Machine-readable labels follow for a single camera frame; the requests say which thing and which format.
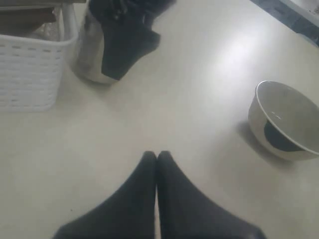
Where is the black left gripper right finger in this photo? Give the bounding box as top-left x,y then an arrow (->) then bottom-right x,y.
156,151 -> 265,239

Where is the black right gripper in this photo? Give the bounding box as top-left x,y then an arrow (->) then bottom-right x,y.
88,0 -> 176,80

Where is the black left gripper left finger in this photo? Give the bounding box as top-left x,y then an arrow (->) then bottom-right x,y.
54,151 -> 157,239

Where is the shiny steel cup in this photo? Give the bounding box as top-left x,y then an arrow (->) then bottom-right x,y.
72,7 -> 116,85

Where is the white perforated plastic basket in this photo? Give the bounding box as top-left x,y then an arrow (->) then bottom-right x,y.
0,3 -> 78,112

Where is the white ceramic bowl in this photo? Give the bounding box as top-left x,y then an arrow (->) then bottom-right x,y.
248,81 -> 319,161

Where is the round brown wooden plate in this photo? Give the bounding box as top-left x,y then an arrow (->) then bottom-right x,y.
0,5 -> 57,23

